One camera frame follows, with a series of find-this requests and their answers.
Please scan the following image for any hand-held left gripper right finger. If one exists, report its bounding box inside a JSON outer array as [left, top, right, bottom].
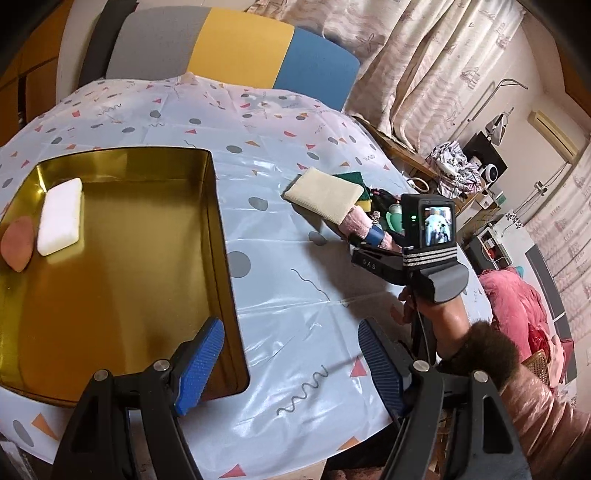
[[358, 318, 534, 480]]

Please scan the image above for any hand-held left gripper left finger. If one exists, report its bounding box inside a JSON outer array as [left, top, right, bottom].
[[50, 316, 226, 480]]

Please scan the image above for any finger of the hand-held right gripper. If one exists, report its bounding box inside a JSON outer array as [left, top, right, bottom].
[[347, 225, 387, 251]]

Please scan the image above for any pink towel blue band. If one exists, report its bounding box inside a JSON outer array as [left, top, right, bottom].
[[338, 205, 407, 254]]

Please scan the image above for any green rubber toy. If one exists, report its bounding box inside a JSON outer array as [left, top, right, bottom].
[[385, 203, 407, 234]]

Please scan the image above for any yellow sponge with green pad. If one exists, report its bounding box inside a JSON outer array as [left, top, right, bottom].
[[339, 171, 374, 205]]

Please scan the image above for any beige rectangular sponge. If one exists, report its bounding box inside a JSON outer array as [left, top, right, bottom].
[[283, 167, 365, 225]]

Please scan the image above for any gold metal tin box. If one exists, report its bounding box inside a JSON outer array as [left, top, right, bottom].
[[0, 147, 251, 409]]

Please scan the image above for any person's right forearm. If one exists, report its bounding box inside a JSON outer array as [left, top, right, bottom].
[[436, 318, 591, 480]]

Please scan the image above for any person's right hand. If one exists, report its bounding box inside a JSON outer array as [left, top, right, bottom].
[[392, 287, 470, 360]]

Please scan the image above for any black hair brush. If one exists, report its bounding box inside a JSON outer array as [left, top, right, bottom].
[[367, 187, 402, 208]]

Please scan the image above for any wooden side bench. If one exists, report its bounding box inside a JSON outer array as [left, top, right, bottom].
[[351, 113, 502, 222]]

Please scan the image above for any white shelf cabinet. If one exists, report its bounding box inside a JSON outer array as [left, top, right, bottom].
[[475, 217, 532, 273]]

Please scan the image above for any pink duvet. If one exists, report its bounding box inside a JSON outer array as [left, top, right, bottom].
[[478, 268, 578, 384]]

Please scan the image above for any floral crumpled cloth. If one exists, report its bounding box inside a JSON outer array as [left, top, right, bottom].
[[427, 141, 485, 197]]

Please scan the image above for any white patterned tablecloth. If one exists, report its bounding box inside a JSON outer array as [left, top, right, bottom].
[[0, 76, 490, 480]]

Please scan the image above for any dark grey panel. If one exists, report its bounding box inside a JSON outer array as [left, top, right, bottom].
[[526, 242, 573, 356]]

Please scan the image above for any wicker chair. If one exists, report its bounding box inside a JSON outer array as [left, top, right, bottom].
[[524, 348, 555, 393]]

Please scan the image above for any beige patterned curtain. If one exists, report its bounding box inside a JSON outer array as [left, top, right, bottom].
[[526, 152, 591, 324], [245, 0, 527, 153]]

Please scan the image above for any garment steamer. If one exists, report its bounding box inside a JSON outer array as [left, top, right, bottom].
[[482, 78, 529, 141]]

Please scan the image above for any cream air conditioner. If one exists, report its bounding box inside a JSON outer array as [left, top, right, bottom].
[[527, 108, 580, 162]]

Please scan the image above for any white rectangular sponge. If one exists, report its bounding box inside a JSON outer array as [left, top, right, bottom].
[[37, 178, 85, 257]]

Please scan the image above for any pink oval sponge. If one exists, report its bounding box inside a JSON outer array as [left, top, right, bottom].
[[0, 217, 37, 272]]

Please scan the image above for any grey yellow blue chair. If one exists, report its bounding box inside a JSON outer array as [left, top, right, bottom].
[[78, 0, 361, 112]]

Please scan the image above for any wooden cabinet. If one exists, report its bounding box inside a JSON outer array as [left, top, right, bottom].
[[0, 0, 75, 144]]

